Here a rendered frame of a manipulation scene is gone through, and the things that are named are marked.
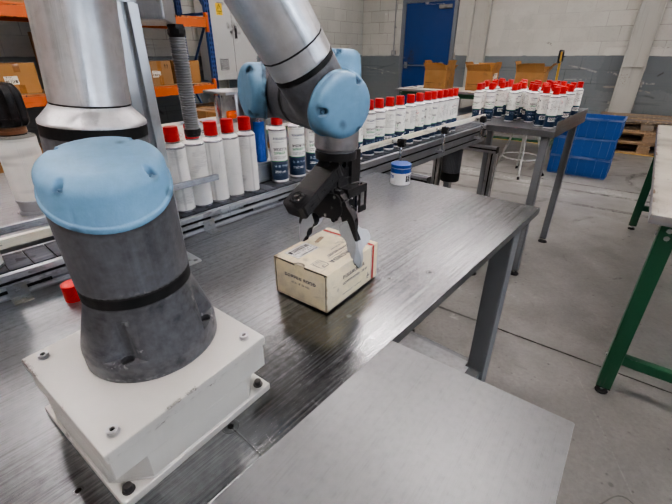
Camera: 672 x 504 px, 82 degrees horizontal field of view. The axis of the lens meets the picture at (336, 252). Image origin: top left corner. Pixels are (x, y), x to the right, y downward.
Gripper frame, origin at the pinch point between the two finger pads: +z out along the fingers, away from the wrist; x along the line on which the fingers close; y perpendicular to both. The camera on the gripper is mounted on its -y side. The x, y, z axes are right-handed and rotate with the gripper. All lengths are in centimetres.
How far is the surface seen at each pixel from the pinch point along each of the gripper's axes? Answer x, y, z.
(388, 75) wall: 411, 737, -10
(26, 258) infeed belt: 48, -34, 2
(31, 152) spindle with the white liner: 72, -21, -13
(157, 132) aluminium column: 30.3, -12.4, -21.4
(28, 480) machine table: 1, -50, 7
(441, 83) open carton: 200, 522, -9
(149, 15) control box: 30, -10, -40
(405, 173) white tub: 18, 66, 0
